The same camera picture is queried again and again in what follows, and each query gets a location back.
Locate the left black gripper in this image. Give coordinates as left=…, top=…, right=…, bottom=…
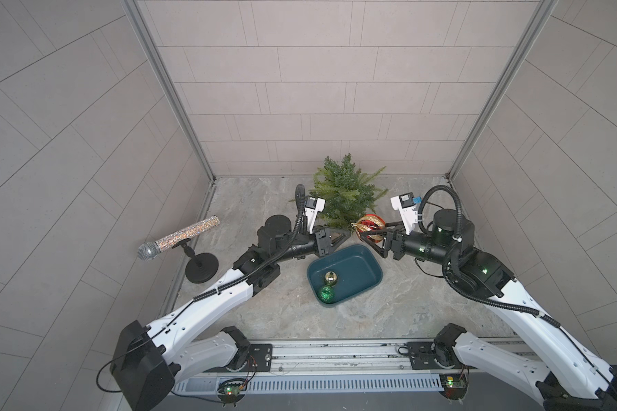
left=268, top=225, right=348, bottom=264

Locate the red gold striped ornament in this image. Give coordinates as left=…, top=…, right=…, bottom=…
left=352, top=213, right=387, bottom=241

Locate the small gold ball ornament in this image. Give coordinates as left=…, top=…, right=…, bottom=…
left=324, top=272, right=339, bottom=287

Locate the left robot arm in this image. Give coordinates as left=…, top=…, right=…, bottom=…
left=109, top=215, right=351, bottom=410

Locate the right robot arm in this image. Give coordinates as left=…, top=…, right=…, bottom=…
left=360, top=209, right=617, bottom=410

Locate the small green christmas tree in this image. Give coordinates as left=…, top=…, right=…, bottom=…
left=307, top=153, right=388, bottom=231

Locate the teal plastic tray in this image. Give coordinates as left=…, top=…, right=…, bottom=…
left=307, top=244, right=383, bottom=308

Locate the green glitter ball ornament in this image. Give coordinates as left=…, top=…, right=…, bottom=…
left=317, top=285, right=335, bottom=304

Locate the right circuit board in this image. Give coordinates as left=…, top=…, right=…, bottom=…
left=440, top=374, right=469, bottom=401

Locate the circuit board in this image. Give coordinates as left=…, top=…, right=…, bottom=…
left=440, top=374, right=469, bottom=401
left=217, top=378, right=248, bottom=405

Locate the left circuit board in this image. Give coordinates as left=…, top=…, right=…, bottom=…
left=217, top=378, right=248, bottom=405

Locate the glitter microphone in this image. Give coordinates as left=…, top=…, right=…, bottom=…
left=137, top=216, right=220, bottom=260

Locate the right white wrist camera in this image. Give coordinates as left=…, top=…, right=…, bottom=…
left=391, top=192, right=423, bottom=235

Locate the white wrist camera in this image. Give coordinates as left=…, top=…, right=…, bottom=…
left=304, top=196, right=326, bottom=234
left=391, top=192, right=423, bottom=235

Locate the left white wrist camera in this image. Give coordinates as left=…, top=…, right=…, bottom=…
left=304, top=196, right=326, bottom=234

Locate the left black cable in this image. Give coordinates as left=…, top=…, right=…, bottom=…
left=95, top=183, right=308, bottom=394

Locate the black cable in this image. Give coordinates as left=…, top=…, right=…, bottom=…
left=95, top=183, right=308, bottom=394
left=413, top=184, right=617, bottom=402

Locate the right black cable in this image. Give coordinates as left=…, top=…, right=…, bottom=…
left=413, top=184, right=617, bottom=402

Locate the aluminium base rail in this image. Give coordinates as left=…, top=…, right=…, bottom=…
left=168, top=338, right=535, bottom=397

